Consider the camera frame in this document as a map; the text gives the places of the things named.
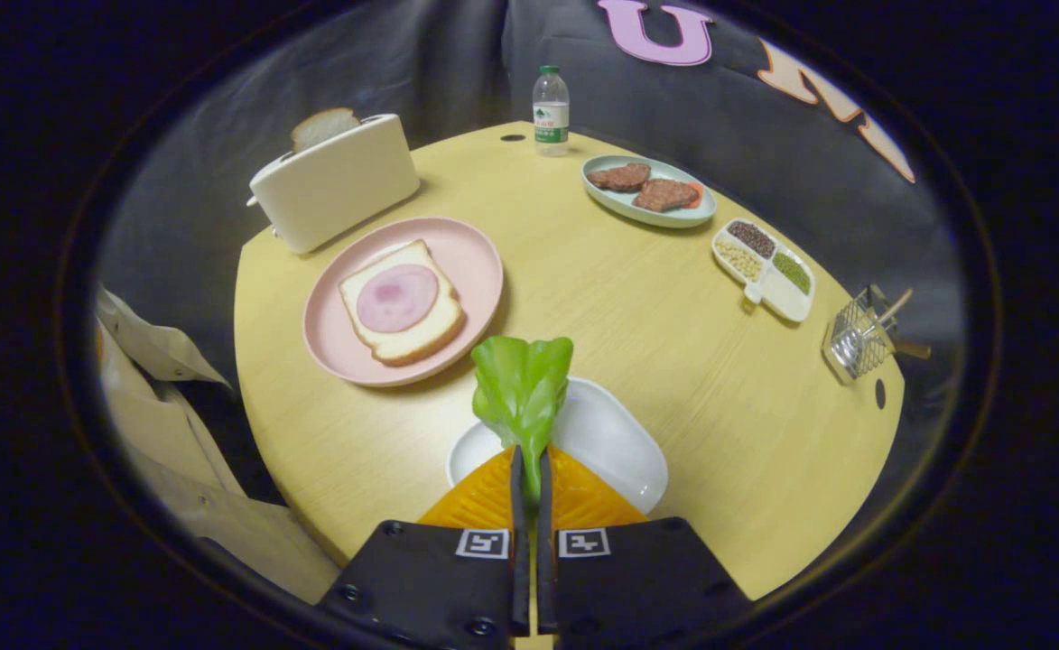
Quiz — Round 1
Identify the pale green oval plate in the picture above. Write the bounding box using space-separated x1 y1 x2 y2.
580 153 719 230

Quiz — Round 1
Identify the brown meat patty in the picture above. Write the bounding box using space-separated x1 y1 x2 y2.
630 178 701 214
586 162 653 194

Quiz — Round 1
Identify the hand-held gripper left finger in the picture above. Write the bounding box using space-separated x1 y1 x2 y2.
317 445 531 650

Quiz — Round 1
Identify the clear plastic water bottle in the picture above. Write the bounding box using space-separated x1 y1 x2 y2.
532 65 572 159

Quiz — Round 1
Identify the white square plate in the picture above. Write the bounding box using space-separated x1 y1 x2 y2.
445 376 671 516

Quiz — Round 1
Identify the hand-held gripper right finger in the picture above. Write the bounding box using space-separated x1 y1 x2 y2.
536 445 752 650

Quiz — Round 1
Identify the pink ham slice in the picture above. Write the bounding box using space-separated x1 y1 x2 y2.
355 264 441 335

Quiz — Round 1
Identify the clear utensil holder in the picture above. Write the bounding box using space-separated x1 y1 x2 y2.
821 284 902 385

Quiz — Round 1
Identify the plain bread slice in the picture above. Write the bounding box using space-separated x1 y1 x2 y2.
290 107 362 153

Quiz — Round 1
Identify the green lettuce leaf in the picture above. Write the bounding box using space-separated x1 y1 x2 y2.
469 335 576 503

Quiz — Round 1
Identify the white toaster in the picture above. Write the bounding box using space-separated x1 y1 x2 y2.
246 113 423 255

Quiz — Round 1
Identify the black backdrop cloth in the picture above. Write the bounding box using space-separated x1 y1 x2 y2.
96 0 972 380

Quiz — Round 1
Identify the pink round plate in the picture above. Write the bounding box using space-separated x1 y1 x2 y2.
302 216 506 389

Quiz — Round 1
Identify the wooden stick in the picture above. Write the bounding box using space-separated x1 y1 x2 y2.
861 288 915 340

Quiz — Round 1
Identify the white divided grain dish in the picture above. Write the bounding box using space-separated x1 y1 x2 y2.
711 218 817 325

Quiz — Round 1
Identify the bread slice under ham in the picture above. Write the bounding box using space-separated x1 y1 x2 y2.
338 239 468 367

